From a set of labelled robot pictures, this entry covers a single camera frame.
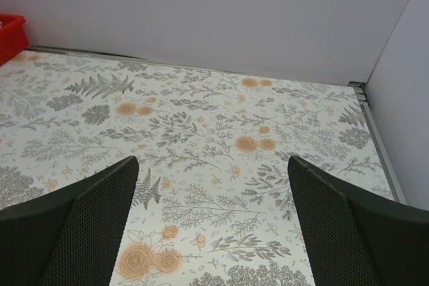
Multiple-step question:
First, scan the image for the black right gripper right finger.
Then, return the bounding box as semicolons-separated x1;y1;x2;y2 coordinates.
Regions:
288;155;428;285

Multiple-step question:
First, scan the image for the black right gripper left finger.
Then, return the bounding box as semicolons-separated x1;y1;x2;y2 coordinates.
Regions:
1;156;139;285

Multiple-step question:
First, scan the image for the floral patterned table mat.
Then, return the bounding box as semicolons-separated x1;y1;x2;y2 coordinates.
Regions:
1;52;392;285

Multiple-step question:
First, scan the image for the red plastic bin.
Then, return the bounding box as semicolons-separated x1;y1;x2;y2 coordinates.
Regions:
0;13;29;65

